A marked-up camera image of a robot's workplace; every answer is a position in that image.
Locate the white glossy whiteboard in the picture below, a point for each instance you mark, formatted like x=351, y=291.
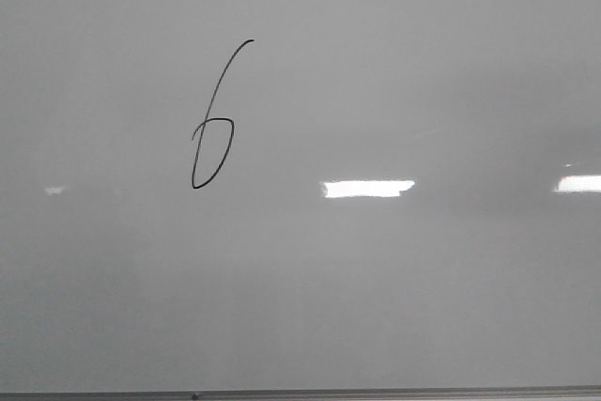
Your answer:
x=299, y=194

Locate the grey aluminium whiteboard frame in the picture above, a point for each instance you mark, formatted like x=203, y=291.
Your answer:
x=575, y=392

